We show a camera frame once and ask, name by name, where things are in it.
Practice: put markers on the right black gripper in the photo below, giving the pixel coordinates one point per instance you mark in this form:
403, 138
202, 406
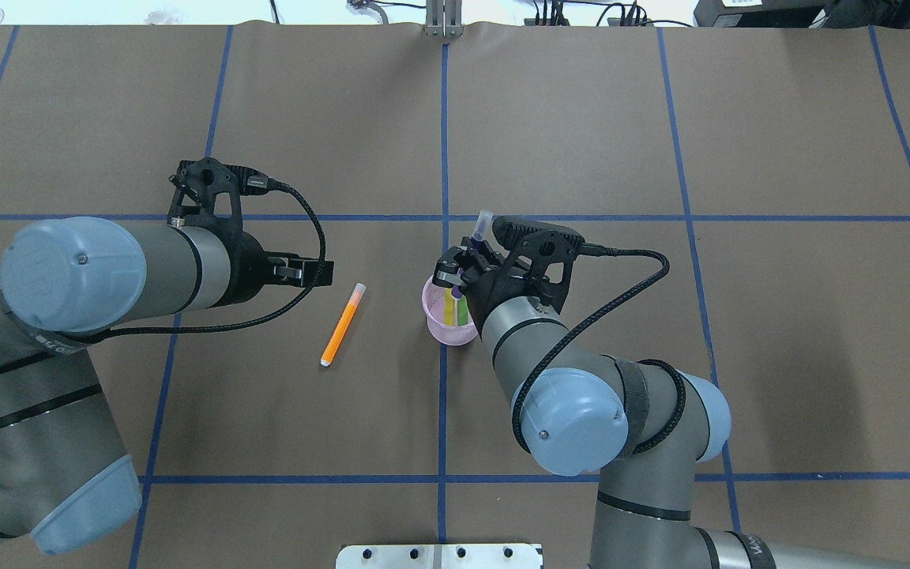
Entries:
486, 294

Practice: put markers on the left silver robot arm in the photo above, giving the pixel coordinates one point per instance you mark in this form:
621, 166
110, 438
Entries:
66, 477

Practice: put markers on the green highlighter pen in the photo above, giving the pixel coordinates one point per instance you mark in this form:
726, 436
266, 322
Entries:
462, 311

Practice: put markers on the aluminium frame post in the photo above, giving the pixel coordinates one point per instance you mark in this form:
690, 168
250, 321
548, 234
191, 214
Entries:
443, 18

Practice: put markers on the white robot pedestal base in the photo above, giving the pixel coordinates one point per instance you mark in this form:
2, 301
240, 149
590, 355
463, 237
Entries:
471, 555

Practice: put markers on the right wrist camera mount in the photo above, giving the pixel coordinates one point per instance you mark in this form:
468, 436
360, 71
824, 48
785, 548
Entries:
546, 251

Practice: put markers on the black box with label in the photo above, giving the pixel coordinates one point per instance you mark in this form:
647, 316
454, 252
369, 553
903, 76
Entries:
757, 14

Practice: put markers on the orange highlighter pen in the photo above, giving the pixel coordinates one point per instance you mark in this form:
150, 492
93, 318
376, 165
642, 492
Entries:
342, 327

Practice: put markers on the yellow highlighter pen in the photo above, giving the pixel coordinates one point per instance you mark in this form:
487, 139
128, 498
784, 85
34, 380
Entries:
449, 297

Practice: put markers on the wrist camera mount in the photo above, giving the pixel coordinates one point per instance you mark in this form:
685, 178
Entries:
546, 251
207, 195

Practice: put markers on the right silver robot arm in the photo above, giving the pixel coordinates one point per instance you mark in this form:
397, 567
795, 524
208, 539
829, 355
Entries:
642, 426

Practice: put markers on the purple marker pen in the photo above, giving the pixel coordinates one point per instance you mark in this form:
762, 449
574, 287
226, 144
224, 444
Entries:
480, 229

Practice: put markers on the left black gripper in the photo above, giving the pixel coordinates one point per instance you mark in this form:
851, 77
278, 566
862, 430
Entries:
248, 266

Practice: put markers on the pink mesh pen holder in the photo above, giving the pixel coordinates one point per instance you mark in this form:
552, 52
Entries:
432, 304

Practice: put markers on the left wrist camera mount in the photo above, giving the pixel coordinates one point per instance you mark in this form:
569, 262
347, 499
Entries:
207, 195

